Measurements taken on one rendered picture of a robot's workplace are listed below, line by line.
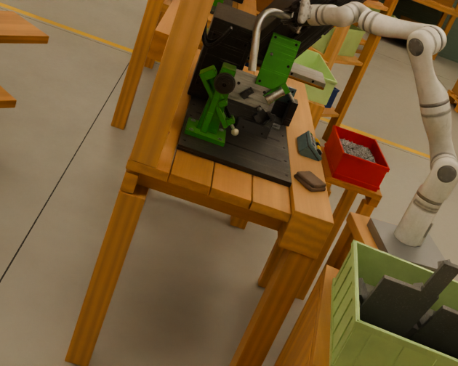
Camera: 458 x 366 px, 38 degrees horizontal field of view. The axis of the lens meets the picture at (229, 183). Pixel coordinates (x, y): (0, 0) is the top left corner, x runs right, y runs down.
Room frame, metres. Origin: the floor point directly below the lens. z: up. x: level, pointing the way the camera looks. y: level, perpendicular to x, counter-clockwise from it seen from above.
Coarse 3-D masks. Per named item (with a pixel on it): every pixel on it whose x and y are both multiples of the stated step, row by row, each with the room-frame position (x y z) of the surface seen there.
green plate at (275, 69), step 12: (276, 36) 2.58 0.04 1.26; (276, 48) 2.57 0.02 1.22; (288, 48) 2.58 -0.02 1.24; (264, 60) 2.55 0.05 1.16; (276, 60) 2.56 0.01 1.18; (288, 60) 2.57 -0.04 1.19; (264, 72) 2.54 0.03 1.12; (276, 72) 2.55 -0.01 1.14; (288, 72) 2.56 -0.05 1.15; (264, 84) 2.53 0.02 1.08; (276, 84) 2.54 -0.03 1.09
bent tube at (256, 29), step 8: (272, 8) 2.50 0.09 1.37; (264, 16) 2.45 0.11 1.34; (272, 16) 2.50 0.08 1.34; (280, 16) 2.51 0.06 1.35; (288, 16) 2.54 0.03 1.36; (256, 24) 2.43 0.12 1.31; (256, 32) 2.42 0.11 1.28; (256, 40) 2.41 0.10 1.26; (256, 48) 2.41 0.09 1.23; (256, 56) 2.40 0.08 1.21; (256, 64) 2.39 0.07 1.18
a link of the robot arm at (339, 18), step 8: (320, 8) 2.39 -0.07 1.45; (328, 8) 2.36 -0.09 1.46; (336, 8) 2.31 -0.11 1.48; (344, 8) 2.29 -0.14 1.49; (320, 16) 2.37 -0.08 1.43; (328, 16) 2.34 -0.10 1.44; (336, 16) 2.30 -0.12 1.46; (344, 16) 2.28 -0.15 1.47; (352, 16) 2.29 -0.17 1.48; (328, 24) 2.37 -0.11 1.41; (336, 24) 2.32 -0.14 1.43; (344, 24) 2.29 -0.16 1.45
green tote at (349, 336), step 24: (360, 264) 1.77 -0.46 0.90; (384, 264) 1.77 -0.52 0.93; (408, 264) 1.77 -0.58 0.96; (336, 288) 1.70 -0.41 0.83; (456, 288) 1.77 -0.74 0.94; (336, 312) 1.57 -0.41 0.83; (336, 336) 1.46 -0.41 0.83; (360, 336) 1.37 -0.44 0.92; (384, 336) 1.37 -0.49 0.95; (336, 360) 1.37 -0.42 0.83; (360, 360) 1.37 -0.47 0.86; (384, 360) 1.37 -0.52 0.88; (408, 360) 1.37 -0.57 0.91; (432, 360) 1.37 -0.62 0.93; (456, 360) 1.37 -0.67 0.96
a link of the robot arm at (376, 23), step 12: (372, 12) 2.26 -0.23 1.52; (372, 24) 2.23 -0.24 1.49; (384, 24) 2.21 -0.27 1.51; (396, 24) 2.21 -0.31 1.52; (408, 24) 2.20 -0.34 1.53; (420, 24) 2.18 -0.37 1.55; (384, 36) 2.23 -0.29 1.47; (396, 36) 2.21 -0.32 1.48; (408, 36) 2.20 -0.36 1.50; (444, 36) 2.13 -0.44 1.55
